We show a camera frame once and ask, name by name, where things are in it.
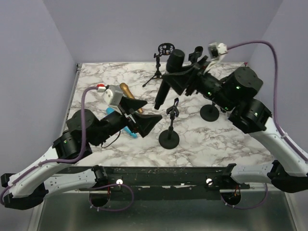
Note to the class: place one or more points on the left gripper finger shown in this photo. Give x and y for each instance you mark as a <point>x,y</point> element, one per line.
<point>145,123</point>
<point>127,103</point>

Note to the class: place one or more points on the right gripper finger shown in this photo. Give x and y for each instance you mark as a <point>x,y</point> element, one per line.
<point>198,66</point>
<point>176,81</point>

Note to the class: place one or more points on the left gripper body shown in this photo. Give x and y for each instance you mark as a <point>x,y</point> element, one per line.
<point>116,122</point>

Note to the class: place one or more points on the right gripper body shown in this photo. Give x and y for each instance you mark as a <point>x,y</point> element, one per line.
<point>206,84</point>

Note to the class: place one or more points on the black round-base clip stand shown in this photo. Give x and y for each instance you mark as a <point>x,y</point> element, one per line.
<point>197,53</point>

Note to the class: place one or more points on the blue microphone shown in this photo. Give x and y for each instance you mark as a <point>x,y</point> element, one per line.
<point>109,110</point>

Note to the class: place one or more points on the gold microphone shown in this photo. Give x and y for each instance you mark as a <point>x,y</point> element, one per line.
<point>127,93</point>

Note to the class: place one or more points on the black microphone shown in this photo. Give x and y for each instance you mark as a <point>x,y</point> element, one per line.
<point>174,65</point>

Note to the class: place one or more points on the black round-base shock-mount stand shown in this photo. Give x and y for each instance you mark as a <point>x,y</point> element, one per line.
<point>209,112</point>

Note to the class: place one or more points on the black tripod mic stand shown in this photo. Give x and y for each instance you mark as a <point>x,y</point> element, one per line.
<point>163,49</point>

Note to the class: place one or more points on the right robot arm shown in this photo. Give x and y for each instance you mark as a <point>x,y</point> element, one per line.
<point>235,94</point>

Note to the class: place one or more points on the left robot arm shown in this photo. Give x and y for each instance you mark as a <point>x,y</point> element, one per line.
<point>28,188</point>

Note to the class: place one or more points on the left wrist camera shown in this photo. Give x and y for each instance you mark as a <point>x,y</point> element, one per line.
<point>112,95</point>

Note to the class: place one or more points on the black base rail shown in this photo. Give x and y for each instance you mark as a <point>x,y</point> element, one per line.
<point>170,183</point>

